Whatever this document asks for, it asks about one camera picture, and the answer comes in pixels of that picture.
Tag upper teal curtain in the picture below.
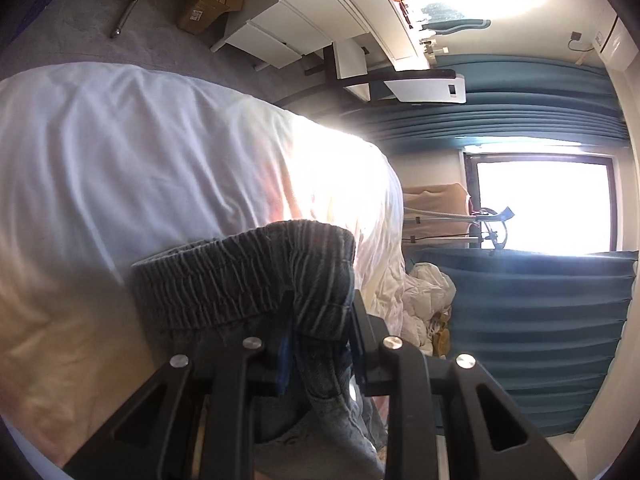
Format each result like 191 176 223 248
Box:
342 54 630 155

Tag cream clothes pile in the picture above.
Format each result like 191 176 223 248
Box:
400 262 457 356

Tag tan cardboard box by window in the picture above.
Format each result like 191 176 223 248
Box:
402 183 470 245

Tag white drawer cabinet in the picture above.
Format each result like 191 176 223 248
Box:
210 0 428 70

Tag white wall air conditioner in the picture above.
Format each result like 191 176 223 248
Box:
592 16 639 72

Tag white air purifier unit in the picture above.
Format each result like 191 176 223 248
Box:
384 74 466 104

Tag grey denim jeans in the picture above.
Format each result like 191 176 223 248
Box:
130 220 386 479

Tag white pink bed sheet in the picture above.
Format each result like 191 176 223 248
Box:
1 63 404 479

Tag teal curtain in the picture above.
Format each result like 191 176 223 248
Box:
405 248 638 437
342 54 630 155

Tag mustard yellow garment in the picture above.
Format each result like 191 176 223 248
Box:
431 312 450 358

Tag lower teal curtain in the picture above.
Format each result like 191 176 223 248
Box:
405 248 638 437

